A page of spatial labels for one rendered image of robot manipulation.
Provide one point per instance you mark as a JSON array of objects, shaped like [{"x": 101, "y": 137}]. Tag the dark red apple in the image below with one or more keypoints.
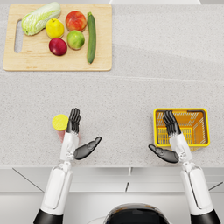
[{"x": 58, "y": 46}]

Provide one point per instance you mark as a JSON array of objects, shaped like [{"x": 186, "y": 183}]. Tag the yellow lemon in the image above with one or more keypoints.
[{"x": 54, "y": 28}]

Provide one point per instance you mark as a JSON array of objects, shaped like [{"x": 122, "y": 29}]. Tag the wooden cutting board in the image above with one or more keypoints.
[{"x": 38, "y": 61}]

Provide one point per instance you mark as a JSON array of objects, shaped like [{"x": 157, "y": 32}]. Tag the green cucumber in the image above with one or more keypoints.
[{"x": 91, "y": 38}]

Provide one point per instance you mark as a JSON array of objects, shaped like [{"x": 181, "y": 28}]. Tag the green apple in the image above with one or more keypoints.
[{"x": 75, "y": 39}]

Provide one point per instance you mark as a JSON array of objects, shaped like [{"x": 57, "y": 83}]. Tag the green napa cabbage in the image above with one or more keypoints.
[{"x": 38, "y": 19}]

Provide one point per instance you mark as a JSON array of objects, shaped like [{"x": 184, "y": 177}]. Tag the yellow slatted basket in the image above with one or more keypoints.
[{"x": 198, "y": 128}]

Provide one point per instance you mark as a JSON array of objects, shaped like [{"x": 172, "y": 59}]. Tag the dark round robot body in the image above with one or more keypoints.
[{"x": 136, "y": 214}]

